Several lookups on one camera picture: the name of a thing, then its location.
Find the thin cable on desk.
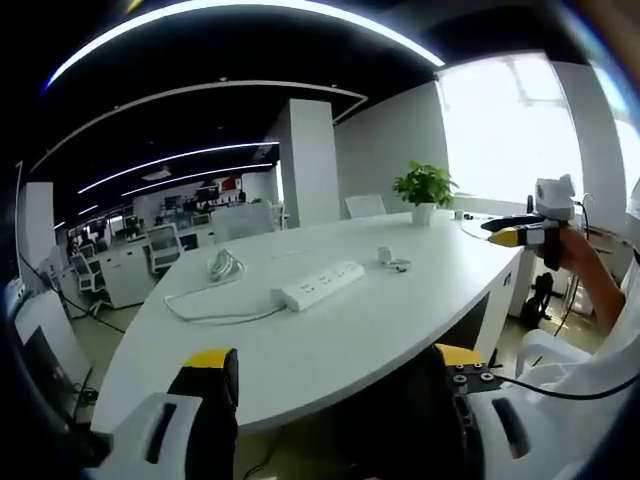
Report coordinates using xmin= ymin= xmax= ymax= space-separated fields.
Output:
xmin=458 ymin=213 xmax=504 ymax=240

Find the coiled white cable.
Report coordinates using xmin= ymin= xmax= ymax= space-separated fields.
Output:
xmin=207 ymin=248 xmax=247 ymax=279

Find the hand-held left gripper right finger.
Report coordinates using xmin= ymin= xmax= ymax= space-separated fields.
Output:
xmin=432 ymin=343 xmax=542 ymax=480

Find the white power strip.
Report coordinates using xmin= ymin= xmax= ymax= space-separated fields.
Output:
xmin=270 ymin=259 xmax=365 ymax=312

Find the potted green plant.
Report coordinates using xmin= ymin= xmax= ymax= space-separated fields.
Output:
xmin=392 ymin=159 xmax=459 ymax=225

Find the white desk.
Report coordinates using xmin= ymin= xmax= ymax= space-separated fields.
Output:
xmin=91 ymin=209 xmax=526 ymax=441

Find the white power strip cable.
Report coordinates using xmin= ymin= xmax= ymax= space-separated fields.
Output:
xmin=163 ymin=292 xmax=281 ymax=326

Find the white charger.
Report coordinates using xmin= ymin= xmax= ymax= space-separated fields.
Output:
xmin=377 ymin=245 xmax=412 ymax=274

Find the person's white clothing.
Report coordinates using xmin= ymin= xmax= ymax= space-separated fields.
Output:
xmin=519 ymin=179 xmax=640 ymax=480

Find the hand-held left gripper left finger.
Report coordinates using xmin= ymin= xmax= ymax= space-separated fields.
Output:
xmin=97 ymin=348 xmax=240 ymax=480

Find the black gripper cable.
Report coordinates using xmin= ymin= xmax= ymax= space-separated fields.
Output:
xmin=492 ymin=368 xmax=640 ymax=401

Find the person's right hand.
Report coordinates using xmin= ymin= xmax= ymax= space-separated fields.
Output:
xmin=537 ymin=227 xmax=597 ymax=275

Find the white mesh office chair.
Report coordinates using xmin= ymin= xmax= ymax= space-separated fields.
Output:
xmin=144 ymin=223 xmax=183 ymax=275
xmin=69 ymin=252 xmax=109 ymax=307

